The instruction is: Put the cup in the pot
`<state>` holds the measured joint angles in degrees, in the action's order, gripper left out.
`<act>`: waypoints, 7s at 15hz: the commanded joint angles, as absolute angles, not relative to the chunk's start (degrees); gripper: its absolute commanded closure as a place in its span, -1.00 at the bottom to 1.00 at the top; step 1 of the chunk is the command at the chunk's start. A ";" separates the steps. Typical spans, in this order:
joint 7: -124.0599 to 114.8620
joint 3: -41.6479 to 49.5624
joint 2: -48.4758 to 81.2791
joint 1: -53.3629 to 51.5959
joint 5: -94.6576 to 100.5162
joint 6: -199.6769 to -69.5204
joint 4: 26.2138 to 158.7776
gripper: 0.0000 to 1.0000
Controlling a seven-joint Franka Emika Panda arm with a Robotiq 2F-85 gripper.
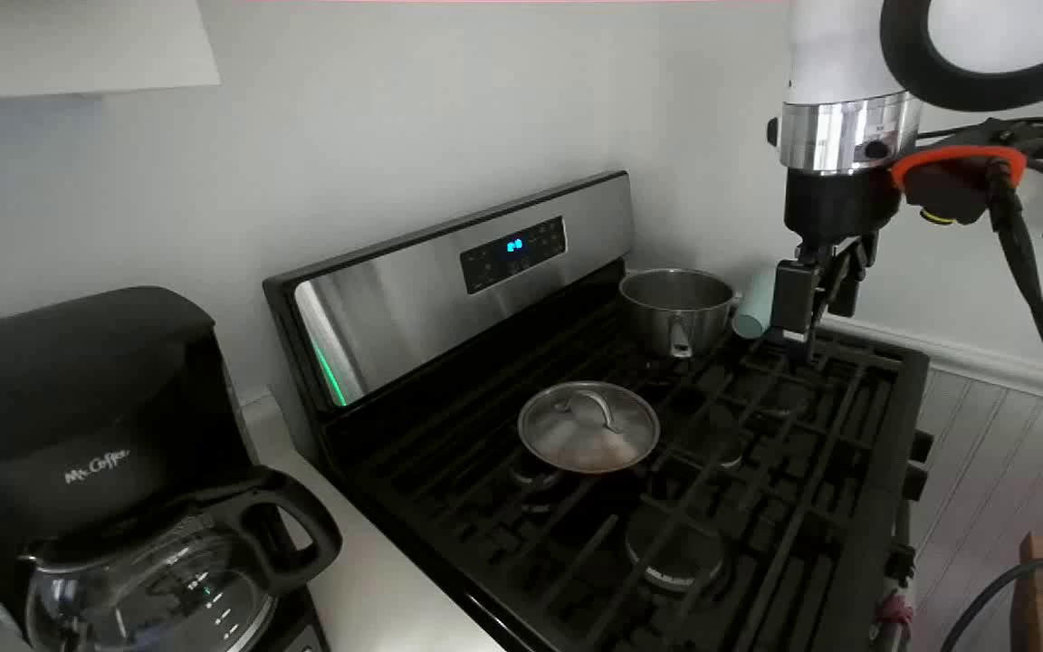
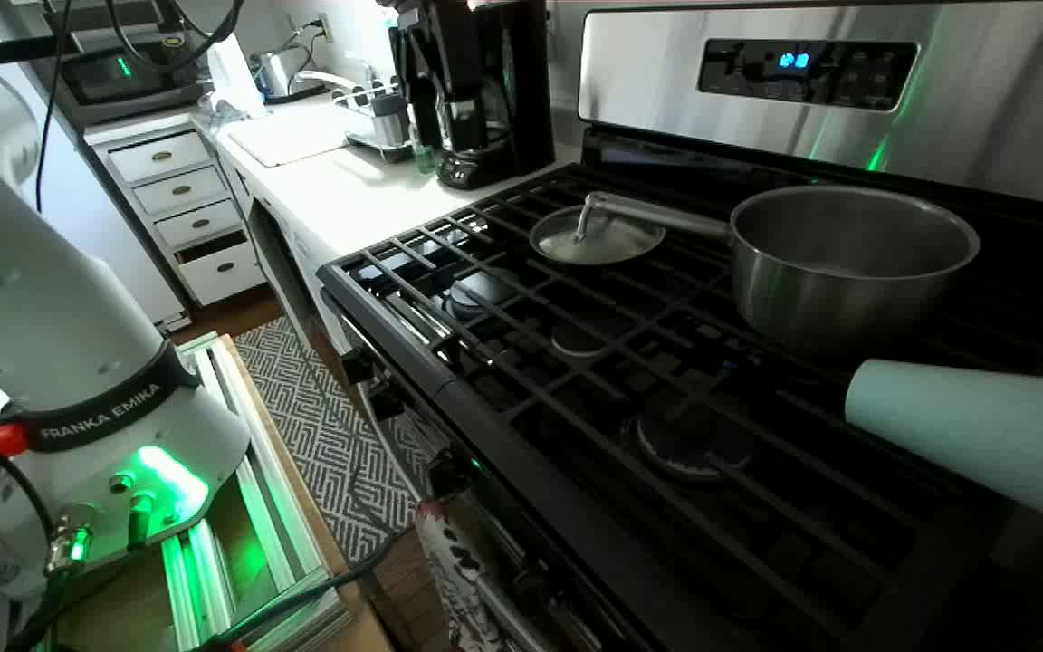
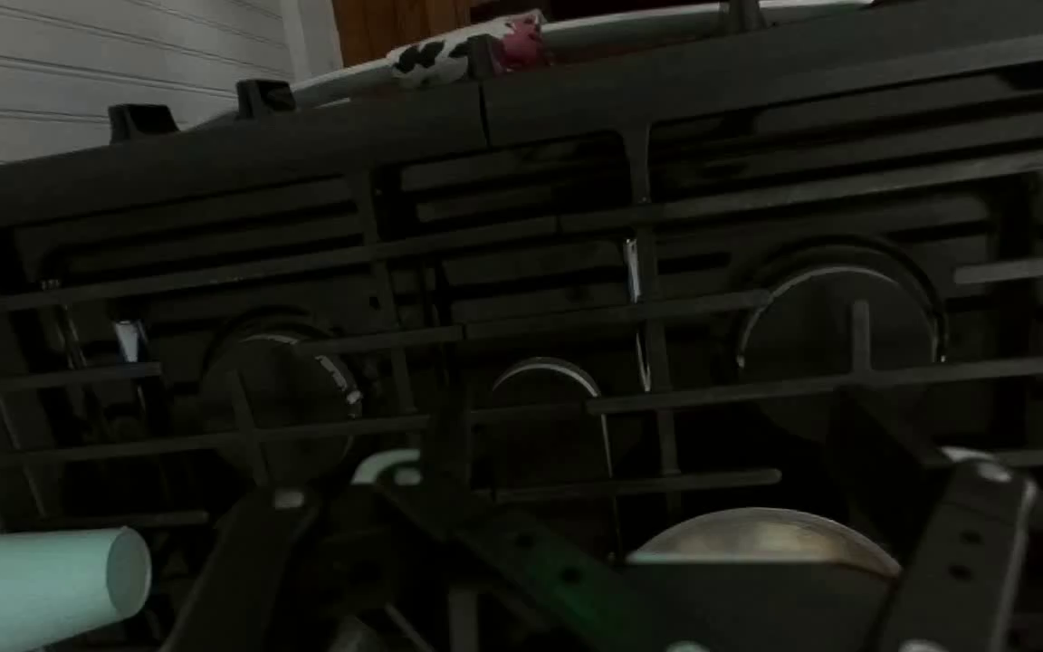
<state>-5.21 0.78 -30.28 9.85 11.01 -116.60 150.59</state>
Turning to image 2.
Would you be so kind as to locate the white drawer cabinet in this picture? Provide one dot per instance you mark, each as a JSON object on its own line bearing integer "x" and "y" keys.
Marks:
{"x": 180, "y": 205}

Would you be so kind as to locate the aluminium rail frame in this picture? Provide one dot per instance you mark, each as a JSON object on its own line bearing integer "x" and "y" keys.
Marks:
{"x": 238, "y": 529}

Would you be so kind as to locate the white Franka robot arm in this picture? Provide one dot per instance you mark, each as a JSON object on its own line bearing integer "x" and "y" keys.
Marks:
{"x": 36, "y": 314}

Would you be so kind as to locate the silver electric kettle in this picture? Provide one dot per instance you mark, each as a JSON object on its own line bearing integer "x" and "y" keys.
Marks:
{"x": 275, "y": 72}

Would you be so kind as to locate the small glass jar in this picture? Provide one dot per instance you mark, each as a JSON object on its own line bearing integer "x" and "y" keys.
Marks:
{"x": 388, "y": 122}

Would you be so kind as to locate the stainless steel saucepan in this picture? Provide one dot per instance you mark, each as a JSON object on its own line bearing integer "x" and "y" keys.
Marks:
{"x": 840, "y": 259}

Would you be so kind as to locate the round silver lid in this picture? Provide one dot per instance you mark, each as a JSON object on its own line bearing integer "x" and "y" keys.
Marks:
{"x": 596, "y": 241}

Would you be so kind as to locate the white cutting board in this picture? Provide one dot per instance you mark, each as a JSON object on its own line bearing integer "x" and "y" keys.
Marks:
{"x": 291, "y": 135}

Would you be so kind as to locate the black round burner cap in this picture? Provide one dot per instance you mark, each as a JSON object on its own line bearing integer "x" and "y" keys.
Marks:
{"x": 694, "y": 436}
{"x": 484, "y": 292}

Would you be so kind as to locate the grey patterned floor rug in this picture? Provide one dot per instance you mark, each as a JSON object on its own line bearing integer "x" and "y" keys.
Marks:
{"x": 328, "y": 438}

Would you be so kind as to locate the black cast iron stove grate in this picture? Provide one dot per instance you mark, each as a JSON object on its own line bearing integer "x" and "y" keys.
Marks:
{"x": 617, "y": 363}

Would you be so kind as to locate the black coffee maker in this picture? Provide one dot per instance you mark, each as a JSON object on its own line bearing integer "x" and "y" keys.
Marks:
{"x": 485, "y": 86}

